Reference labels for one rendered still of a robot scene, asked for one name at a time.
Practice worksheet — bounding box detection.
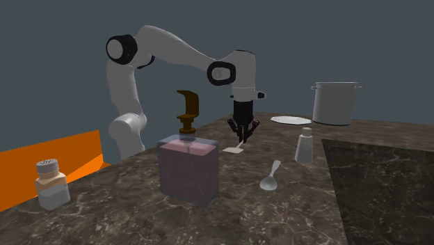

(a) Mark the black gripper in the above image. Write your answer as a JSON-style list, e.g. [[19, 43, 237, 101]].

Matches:
[[227, 100, 261, 144]]

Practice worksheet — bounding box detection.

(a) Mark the white spatula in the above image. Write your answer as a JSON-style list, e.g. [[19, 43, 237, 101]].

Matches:
[[222, 141, 245, 155]]

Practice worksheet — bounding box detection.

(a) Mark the white octagonal plate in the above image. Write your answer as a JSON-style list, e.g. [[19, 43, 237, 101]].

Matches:
[[270, 116, 312, 125]]

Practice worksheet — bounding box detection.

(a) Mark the grey metal spoon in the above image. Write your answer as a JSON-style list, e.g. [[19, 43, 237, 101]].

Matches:
[[259, 159, 282, 191]]

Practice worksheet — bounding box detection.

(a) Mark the white squeeze bottle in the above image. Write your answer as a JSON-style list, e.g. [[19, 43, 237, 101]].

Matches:
[[294, 127, 314, 165]]

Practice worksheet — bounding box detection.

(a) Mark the pink soap dispenser brass pump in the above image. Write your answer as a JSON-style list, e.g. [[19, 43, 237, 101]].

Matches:
[[156, 90, 220, 208]]

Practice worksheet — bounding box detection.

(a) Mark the grey metal stock pot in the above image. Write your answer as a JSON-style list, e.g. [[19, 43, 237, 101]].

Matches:
[[310, 81, 363, 127]]

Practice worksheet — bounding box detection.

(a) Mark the orange robot stand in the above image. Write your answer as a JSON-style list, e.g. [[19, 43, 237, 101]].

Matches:
[[0, 129, 112, 213]]

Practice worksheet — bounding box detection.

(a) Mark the clear shaker jar grey lid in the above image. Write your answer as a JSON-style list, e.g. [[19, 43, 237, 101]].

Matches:
[[34, 158, 72, 212]]

